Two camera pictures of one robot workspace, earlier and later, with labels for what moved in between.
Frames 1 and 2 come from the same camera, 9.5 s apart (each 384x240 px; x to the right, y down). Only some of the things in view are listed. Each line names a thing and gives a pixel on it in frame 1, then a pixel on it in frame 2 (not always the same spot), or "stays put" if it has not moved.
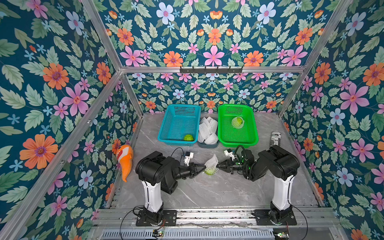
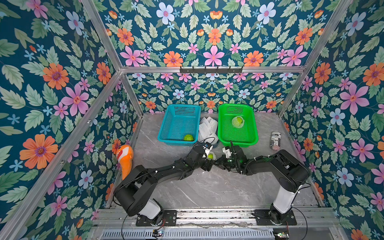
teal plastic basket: [180, 120] stays put
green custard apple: [238, 122] stays put
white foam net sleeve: [237, 122] stays put
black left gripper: [193, 174] → [208, 165]
